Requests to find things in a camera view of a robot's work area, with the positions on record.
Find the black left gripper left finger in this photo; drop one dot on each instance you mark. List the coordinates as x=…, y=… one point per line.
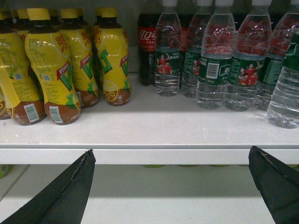
x=64, y=200

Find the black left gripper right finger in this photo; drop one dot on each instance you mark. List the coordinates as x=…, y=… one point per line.
x=278, y=185

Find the clear water bottle green label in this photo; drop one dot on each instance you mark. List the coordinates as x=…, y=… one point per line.
x=283, y=109
x=279, y=44
x=168, y=50
x=193, y=45
x=250, y=48
x=216, y=56

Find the lower white shelf board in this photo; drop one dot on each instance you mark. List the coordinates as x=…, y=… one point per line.
x=133, y=194

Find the white metal shelf board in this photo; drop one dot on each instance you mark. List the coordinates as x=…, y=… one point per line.
x=150, y=129

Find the yellow lemon tea bottle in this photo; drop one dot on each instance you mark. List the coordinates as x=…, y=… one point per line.
x=23, y=102
x=49, y=56
x=111, y=42
x=81, y=57

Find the black cola bottle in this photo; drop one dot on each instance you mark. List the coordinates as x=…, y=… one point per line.
x=146, y=47

